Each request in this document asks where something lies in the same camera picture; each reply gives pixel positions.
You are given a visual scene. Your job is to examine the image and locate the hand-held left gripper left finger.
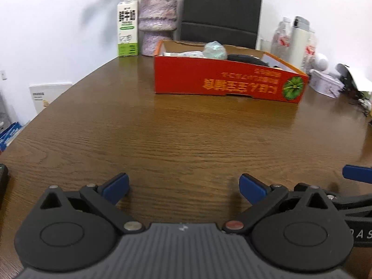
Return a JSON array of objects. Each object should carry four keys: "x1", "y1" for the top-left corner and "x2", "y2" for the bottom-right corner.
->
[{"x1": 39, "y1": 172, "x2": 146, "y2": 235}]

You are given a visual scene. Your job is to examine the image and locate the black and white device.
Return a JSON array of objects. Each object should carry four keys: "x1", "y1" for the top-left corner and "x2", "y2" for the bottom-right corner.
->
[{"x1": 334, "y1": 63, "x2": 372, "y2": 92}]

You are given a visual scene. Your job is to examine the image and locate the white carton box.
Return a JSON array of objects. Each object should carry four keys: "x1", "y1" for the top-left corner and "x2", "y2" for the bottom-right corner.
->
[{"x1": 29, "y1": 83, "x2": 73, "y2": 114}]

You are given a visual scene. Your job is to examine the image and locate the tangled black cables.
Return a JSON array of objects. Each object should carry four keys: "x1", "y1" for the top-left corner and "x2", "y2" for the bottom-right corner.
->
[{"x1": 347, "y1": 89, "x2": 372, "y2": 123}]

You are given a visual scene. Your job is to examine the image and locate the white thermos bottle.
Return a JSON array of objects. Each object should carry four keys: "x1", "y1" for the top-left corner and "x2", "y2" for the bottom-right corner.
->
[{"x1": 288, "y1": 17, "x2": 311, "y2": 70}]

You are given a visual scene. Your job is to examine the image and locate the white patterned tin box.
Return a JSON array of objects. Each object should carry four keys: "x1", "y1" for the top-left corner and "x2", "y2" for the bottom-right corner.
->
[{"x1": 309, "y1": 69, "x2": 344, "y2": 99}]

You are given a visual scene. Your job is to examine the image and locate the black paper bag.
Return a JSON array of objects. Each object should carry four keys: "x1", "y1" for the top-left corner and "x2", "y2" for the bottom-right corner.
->
[{"x1": 181, "y1": 0, "x2": 265, "y2": 50}]

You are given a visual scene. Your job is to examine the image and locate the black flat device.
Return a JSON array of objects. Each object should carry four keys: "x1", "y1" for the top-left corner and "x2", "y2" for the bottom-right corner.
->
[{"x1": 0, "y1": 164, "x2": 9, "y2": 207}]

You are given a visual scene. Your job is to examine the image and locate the red cardboard box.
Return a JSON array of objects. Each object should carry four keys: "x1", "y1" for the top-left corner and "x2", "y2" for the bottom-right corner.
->
[{"x1": 154, "y1": 40, "x2": 309, "y2": 104}]

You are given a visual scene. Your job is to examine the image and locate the wooden desktop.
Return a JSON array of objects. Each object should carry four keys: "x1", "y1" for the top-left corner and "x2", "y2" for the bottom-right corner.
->
[{"x1": 0, "y1": 55, "x2": 372, "y2": 268}]

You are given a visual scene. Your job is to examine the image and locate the blue and white packets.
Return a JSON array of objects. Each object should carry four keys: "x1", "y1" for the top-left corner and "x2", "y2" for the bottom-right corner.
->
[{"x1": 0, "y1": 121, "x2": 23, "y2": 152}]

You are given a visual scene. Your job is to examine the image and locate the clear drinking glass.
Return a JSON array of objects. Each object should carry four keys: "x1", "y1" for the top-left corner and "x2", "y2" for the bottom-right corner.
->
[{"x1": 259, "y1": 38, "x2": 274, "y2": 53}]

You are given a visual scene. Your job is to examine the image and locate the white green milk carton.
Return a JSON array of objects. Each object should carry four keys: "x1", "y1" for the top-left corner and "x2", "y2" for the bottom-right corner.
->
[{"x1": 117, "y1": 0, "x2": 139, "y2": 57}]

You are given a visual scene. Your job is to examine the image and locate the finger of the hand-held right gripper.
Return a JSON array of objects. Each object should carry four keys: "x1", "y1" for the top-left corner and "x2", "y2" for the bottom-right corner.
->
[
  {"x1": 293, "y1": 183, "x2": 372, "y2": 218},
  {"x1": 342, "y1": 165, "x2": 372, "y2": 184}
]

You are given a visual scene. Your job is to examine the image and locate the clear water bottle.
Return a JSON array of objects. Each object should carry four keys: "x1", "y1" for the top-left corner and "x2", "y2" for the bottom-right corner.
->
[
  {"x1": 302, "y1": 29, "x2": 317, "y2": 73},
  {"x1": 272, "y1": 17, "x2": 292, "y2": 64}
]

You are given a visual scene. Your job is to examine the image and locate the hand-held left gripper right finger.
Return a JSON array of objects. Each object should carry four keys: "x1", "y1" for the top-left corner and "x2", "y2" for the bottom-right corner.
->
[{"x1": 222, "y1": 173, "x2": 339, "y2": 235}]

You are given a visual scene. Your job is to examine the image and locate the white round toy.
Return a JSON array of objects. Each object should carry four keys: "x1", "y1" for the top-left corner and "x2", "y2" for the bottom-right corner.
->
[{"x1": 308, "y1": 53, "x2": 330, "y2": 72}]

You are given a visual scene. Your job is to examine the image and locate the white wipes canister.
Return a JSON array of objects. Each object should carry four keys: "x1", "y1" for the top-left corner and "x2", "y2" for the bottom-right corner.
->
[{"x1": 163, "y1": 51, "x2": 204, "y2": 59}]

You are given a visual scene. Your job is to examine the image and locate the purple textured vase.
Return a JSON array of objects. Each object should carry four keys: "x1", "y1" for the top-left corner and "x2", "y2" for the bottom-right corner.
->
[{"x1": 138, "y1": 0, "x2": 178, "y2": 56}]

